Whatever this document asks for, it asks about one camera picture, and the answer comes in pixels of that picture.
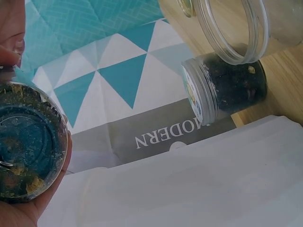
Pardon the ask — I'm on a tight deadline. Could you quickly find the person's right hand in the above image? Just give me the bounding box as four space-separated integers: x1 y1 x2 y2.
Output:
0 0 26 69

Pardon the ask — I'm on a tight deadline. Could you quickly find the person's left hand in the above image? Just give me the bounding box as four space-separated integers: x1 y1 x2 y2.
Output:
0 115 73 227

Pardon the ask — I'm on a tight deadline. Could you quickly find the clear jar with blue-green contents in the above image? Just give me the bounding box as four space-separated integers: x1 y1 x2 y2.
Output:
0 81 69 204

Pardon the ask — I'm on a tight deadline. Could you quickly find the teal white triangle-print cloth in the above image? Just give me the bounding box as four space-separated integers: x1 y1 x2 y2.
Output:
24 0 238 175

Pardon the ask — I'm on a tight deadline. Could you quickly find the large white sheet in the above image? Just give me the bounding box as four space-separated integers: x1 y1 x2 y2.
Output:
37 114 303 227

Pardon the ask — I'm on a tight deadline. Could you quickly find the dark-filled jar with labelled lid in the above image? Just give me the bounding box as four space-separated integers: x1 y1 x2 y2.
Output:
181 52 268 126

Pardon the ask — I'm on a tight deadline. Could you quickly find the round clear yellow-green lid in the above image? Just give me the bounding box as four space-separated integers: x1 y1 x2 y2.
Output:
177 0 195 18

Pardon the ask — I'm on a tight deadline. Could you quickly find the empty clear plastic jar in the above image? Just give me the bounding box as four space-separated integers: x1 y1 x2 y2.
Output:
196 0 303 66

